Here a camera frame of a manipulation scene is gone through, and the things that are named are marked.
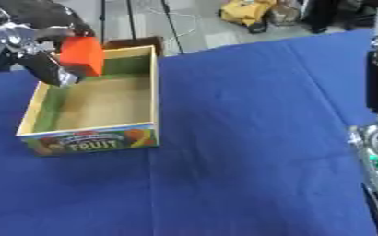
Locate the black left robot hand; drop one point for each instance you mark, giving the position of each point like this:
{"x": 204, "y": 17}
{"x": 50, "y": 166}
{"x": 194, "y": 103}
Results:
{"x": 41, "y": 14}

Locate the orange block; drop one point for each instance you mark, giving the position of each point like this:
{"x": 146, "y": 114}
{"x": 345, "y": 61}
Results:
{"x": 82, "y": 53}

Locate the dark brown box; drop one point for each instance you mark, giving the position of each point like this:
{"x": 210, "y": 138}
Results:
{"x": 144, "y": 41}

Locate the printed wooden box green inside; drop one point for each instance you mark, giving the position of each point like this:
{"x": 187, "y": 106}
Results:
{"x": 103, "y": 101}

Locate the black tripod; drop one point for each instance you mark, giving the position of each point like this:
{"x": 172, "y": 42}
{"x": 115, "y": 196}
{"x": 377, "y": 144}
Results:
{"x": 172, "y": 27}

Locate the yellow bag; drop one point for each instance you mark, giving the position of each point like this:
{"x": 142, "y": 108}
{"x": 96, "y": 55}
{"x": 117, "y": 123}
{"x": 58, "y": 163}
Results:
{"x": 247, "y": 11}

